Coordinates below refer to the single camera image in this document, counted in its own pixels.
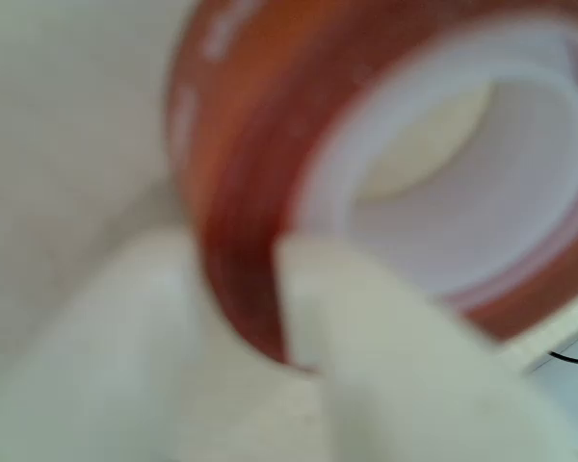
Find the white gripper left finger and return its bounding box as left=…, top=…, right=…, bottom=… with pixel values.
left=0, top=227, right=339, bottom=462

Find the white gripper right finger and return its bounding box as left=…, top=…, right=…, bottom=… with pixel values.
left=276, top=234, right=578, bottom=462

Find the small red tape roll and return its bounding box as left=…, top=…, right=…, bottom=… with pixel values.
left=166, top=0, right=578, bottom=377

